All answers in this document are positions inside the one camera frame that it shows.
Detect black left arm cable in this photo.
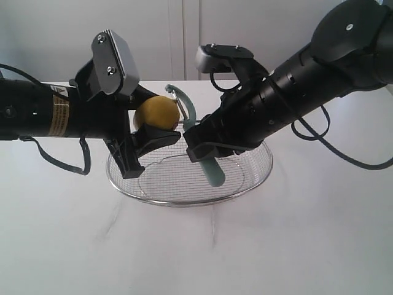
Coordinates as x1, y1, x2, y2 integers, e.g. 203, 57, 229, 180
0, 63, 93, 176

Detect oval wire mesh basket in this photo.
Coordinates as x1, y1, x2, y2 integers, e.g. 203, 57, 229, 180
106, 138, 273, 207

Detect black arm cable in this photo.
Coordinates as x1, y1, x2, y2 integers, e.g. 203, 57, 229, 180
211, 73, 393, 170
0, 63, 93, 176

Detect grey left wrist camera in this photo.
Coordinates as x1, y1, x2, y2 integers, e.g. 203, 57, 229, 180
91, 29, 140, 96

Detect yellow lemon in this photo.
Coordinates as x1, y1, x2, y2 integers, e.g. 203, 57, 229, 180
133, 96, 180, 131

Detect white cabinet doors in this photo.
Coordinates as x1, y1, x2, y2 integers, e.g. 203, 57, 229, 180
1, 1, 337, 81

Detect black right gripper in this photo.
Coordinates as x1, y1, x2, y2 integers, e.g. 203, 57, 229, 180
184, 58, 307, 162

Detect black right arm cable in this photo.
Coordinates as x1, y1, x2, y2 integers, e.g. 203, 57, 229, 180
211, 73, 393, 170

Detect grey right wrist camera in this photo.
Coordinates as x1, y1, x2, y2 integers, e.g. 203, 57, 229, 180
195, 44, 254, 74

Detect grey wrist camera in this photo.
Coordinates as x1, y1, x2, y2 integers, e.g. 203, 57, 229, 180
91, 29, 140, 96
195, 44, 254, 74

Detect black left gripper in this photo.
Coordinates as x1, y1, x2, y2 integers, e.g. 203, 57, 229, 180
66, 59, 181, 179

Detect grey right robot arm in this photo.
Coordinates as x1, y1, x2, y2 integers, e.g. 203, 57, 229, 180
184, 1, 392, 162

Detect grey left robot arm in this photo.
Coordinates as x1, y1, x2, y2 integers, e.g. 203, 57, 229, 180
1, 61, 181, 179

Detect teal handled peeler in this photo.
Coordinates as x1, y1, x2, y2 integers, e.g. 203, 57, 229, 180
165, 84, 225, 187

